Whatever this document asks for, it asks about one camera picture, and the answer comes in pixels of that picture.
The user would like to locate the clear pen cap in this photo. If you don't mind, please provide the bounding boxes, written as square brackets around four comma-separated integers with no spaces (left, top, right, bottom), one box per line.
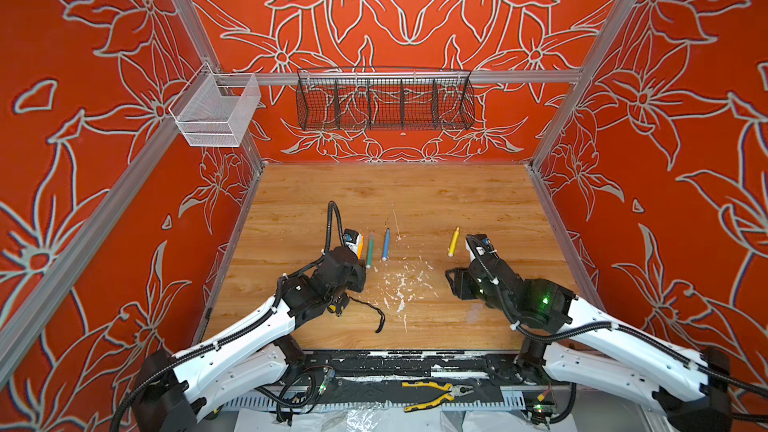
[466,303,484,324]

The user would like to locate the green marker pen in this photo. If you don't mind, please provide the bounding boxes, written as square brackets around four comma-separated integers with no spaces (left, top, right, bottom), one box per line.
[366,232,375,269]

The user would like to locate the orange marker pen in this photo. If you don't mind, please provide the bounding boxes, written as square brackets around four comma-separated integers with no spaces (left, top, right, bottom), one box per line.
[357,234,365,259]

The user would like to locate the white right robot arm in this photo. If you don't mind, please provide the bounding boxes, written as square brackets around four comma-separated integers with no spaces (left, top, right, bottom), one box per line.
[445,254,767,431]

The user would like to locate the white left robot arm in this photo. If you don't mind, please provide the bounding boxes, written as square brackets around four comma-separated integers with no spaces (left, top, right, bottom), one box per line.
[109,245,366,431]

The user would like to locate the yellow highlighter pen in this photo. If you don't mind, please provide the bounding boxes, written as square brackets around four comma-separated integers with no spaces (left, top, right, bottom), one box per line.
[448,226,460,257]

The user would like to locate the blue marker pen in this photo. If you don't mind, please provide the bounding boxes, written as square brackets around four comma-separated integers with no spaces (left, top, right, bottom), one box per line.
[381,228,391,262]

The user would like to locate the yellow black pliers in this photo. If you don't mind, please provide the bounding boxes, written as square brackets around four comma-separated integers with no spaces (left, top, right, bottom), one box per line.
[400,380,475,414]

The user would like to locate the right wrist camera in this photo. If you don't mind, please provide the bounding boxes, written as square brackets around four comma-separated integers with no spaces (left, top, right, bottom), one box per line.
[465,234,497,262]

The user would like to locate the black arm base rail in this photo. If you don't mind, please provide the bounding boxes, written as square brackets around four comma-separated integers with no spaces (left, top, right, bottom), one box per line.
[298,349,533,385]

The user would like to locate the black wire wall basket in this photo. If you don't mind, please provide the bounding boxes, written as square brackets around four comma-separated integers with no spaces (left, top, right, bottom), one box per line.
[295,66,477,132]

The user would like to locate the white wire mesh basket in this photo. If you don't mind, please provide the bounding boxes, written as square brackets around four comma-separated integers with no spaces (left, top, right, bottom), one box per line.
[168,62,262,148]

